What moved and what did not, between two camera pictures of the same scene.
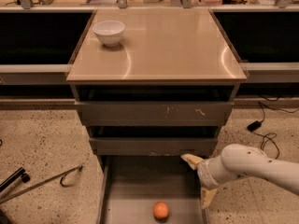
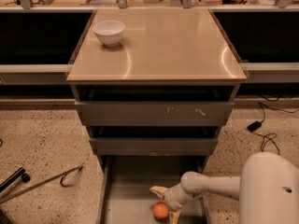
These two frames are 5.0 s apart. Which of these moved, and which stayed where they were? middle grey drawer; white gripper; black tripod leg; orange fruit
Moved: white gripper
Stayed: middle grey drawer; black tripod leg; orange fruit
